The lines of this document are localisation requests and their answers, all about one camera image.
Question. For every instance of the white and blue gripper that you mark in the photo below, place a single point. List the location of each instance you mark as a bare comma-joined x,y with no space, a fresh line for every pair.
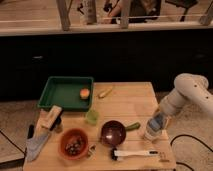
155,125

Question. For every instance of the orange bowl with contents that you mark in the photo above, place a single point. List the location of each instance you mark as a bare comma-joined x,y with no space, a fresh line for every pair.
73,144

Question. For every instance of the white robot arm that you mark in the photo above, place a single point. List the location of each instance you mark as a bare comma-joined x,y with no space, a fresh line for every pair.
187,87

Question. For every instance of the green paper cup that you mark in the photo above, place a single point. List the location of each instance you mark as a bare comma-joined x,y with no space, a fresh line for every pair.
91,117

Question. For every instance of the white handled brush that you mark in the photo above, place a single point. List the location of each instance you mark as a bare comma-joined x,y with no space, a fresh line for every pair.
115,153

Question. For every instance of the orange round fruit toy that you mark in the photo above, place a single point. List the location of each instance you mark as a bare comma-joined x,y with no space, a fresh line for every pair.
84,93

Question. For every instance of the dark red bowl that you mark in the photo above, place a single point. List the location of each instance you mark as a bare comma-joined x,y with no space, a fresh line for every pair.
113,133

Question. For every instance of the green plastic tray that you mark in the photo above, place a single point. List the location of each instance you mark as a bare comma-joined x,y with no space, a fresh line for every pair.
64,91

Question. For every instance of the green vegetable toy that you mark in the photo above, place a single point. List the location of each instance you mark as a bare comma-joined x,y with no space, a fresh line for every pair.
132,127

